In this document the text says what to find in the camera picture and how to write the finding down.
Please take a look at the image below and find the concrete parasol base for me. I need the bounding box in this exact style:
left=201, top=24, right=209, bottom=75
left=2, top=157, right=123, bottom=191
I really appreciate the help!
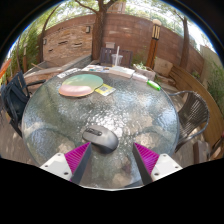
left=192, top=139, right=209, bottom=164

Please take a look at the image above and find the beige leaning stone slab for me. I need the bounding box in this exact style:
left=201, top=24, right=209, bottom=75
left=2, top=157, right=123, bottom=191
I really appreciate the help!
left=153, top=56, right=174, bottom=78

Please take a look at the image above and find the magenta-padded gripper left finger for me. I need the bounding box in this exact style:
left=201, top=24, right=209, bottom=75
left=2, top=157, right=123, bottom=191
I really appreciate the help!
left=39, top=142, right=93, bottom=185

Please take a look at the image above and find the small white booklet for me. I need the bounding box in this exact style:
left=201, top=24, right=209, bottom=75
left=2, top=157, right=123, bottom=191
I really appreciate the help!
left=131, top=72, right=149, bottom=83

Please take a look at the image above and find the wooden garden lamp post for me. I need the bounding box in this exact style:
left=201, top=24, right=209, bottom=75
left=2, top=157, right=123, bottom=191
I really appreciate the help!
left=145, top=18, right=163, bottom=70

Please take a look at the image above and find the small green object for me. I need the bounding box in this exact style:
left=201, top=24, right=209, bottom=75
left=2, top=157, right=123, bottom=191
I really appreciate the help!
left=146, top=79, right=162, bottom=92

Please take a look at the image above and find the open white book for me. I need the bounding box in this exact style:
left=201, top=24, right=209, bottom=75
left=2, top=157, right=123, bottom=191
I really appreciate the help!
left=108, top=65, right=136, bottom=79

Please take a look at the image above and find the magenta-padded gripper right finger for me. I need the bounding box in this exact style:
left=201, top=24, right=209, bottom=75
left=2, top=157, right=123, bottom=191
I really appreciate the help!
left=132, top=142, right=184, bottom=186

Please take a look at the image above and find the white planter box with plant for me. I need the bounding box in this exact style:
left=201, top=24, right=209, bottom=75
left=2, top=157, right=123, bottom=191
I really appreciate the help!
left=133, top=62, right=157, bottom=81

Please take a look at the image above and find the forked tree trunk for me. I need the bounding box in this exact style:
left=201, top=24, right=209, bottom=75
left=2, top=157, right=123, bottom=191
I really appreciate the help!
left=74, top=0, right=118, bottom=61

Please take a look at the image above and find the large stone raised bed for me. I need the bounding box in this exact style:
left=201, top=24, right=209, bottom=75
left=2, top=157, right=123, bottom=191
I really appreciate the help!
left=24, top=54, right=93, bottom=84

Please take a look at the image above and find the brown wicker armchair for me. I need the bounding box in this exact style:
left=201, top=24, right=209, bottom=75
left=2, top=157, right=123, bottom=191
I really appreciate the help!
left=168, top=90, right=211, bottom=154

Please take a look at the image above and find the black metal chair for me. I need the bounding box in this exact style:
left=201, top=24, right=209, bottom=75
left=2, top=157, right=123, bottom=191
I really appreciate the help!
left=0, top=70, right=46, bottom=138

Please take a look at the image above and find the yellow square card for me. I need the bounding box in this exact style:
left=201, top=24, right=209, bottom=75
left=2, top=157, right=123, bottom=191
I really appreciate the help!
left=94, top=83, right=117, bottom=97

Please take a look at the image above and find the colourful picture sheet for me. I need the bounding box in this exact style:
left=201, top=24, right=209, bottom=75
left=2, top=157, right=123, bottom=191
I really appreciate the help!
left=81, top=64, right=112, bottom=74

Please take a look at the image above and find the slender tree trunk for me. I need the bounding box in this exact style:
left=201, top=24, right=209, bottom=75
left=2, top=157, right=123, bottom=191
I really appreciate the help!
left=173, top=9, right=191, bottom=71

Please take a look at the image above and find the clear plastic cup with straw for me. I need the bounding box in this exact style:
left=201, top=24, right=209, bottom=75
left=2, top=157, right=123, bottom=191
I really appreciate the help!
left=111, top=45, right=124, bottom=68

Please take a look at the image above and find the white licence plate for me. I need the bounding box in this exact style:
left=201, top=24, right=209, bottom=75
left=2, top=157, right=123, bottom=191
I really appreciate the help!
left=56, top=67, right=82, bottom=79

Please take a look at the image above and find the dark grey computer mouse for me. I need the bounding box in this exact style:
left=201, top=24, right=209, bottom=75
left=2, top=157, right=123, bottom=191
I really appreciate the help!
left=82, top=124, right=120, bottom=155

